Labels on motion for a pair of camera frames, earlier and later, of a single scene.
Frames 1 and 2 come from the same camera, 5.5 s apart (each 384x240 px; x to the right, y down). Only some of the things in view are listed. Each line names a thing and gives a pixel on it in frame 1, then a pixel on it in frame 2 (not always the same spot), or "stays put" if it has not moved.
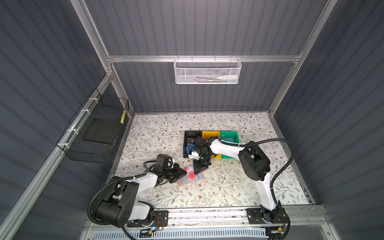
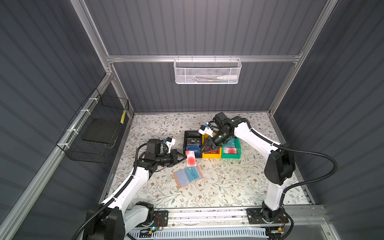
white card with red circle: [190, 171] to [191, 158]
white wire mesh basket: [207, 71] stays put
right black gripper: [199, 167] to [209, 142]
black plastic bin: [189, 140] stays put
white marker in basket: [228, 77] stays put
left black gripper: [178, 172] to [179, 160]
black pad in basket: [101, 130] stays put
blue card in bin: [190, 147] stays put
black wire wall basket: [91, 136] stays put
